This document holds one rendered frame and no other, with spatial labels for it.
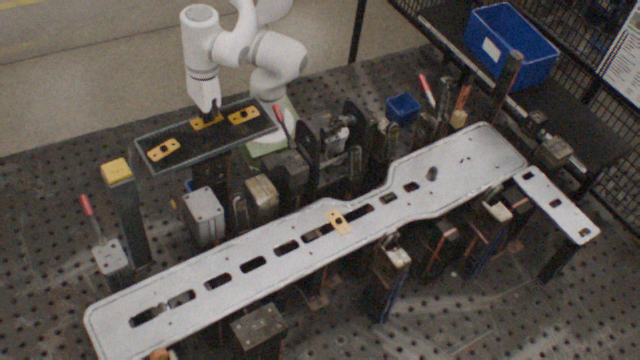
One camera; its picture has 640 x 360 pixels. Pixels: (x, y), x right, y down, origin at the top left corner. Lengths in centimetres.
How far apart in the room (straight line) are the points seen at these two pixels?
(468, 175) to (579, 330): 62
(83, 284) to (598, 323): 164
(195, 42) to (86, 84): 223
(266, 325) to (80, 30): 280
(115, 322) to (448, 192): 100
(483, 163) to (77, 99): 231
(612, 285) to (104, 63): 284
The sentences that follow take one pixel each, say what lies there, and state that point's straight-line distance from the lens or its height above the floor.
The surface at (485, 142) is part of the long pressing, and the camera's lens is 199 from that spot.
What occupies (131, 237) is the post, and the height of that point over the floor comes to 88.
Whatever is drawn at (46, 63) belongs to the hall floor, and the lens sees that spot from 376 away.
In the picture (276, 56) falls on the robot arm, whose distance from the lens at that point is 181.
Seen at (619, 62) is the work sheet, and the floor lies 124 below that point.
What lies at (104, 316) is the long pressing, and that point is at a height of 100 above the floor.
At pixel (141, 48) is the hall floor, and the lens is 374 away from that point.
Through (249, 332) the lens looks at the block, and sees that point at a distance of 147.
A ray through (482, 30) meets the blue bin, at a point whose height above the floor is 113.
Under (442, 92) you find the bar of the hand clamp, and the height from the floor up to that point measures 118.
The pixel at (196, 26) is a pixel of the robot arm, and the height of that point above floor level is 155.
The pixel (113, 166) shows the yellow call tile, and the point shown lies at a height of 116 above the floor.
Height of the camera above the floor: 238
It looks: 52 degrees down
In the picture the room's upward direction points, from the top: 8 degrees clockwise
